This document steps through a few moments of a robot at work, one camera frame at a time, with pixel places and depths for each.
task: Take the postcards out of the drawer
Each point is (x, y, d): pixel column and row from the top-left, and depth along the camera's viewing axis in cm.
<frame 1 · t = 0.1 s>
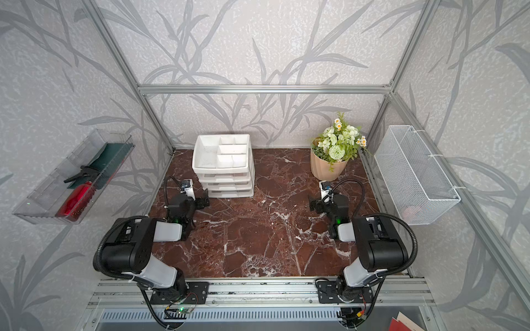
left hand: (196, 189, 94), fingers open
right hand: (319, 190, 94), fingers open
white plastic drawer organizer: (223, 165, 90), point 20 cm above the table
potted white flower plant: (336, 145, 86), point 29 cm above the table

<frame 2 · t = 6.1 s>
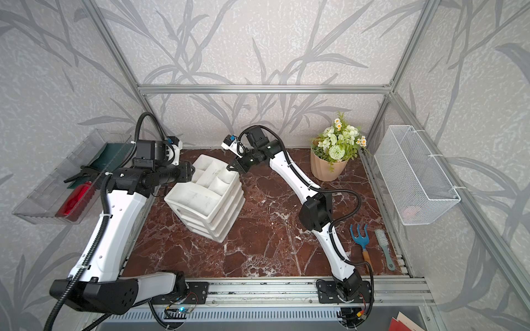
left hand: (188, 168, 73), fingers open
right hand: (229, 164, 84), fingers closed
white plastic drawer organizer: (210, 205, 76), point 21 cm above the table
the other named things where they were.

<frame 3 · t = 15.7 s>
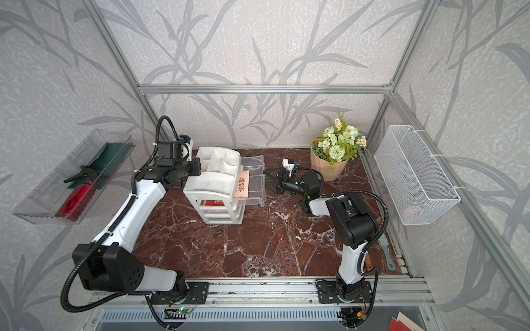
left hand: (196, 162, 82), fingers closed
right hand: (263, 176, 81), fingers open
white plastic drawer organizer: (214, 186, 82), point 21 cm above the table
clear plastic drawer: (257, 174, 91), point 17 cm above the table
pink postcard red characters: (243, 184, 88), point 16 cm above the table
red item in lower drawer: (214, 203, 92), point 7 cm above the table
the other named things where they were.

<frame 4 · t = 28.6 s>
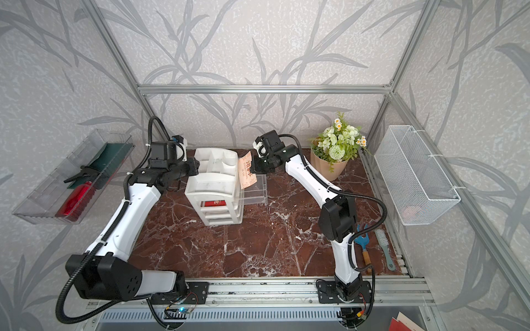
left hand: (196, 162, 79), fingers open
right hand: (248, 167, 84), fingers closed
pink postcard red characters: (246, 178, 87), point 19 cm above the table
the other named things where they were.

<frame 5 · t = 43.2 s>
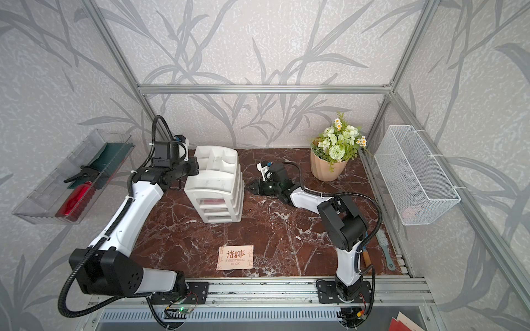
left hand: (196, 161, 81), fingers closed
right hand: (245, 187, 88), fingers open
pink postcard red characters: (235, 257, 84), on the table
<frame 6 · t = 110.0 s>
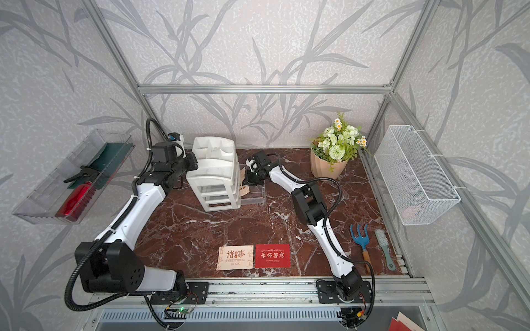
left hand: (195, 154, 83), fingers closed
right hand: (242, 181, 102), fingers closed
red item in lower drawer: (272, 256, 84), on the table
clear plastic drawer 2: (251, 194, 102), on the table
pink item in drawer: (243, 189, 101), point 4 cm above the table
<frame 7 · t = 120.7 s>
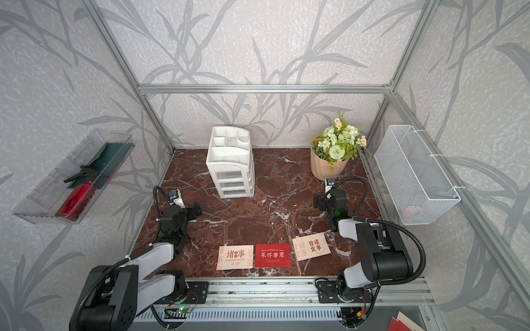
left hand: (185, 200, 88), fingers open
right hand: (325, 191, 95), fingers open
white plastic drawer organizer: (230, 159, 91), point 21 cm above the table
pink item in drawer: (310, 247, 86), on the table
